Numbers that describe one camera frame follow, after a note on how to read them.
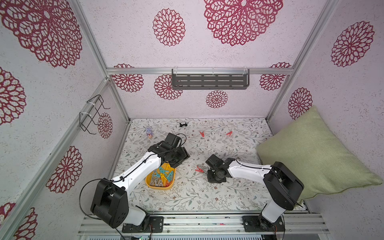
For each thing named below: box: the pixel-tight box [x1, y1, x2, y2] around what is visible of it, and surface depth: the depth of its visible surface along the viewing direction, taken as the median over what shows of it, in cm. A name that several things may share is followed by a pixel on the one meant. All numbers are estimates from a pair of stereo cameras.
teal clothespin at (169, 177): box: [166, 170, 174, 182], surface depth 89 cm
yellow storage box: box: [145, 162, 177, 190], surface depth 89 cm
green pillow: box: [256, 106, 383, 204], surface depth 67 cm
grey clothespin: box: [150, 174, 164, 187], surface depth 87 cm
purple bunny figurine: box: [146, 128, 154, 139], surface depth 111 cm
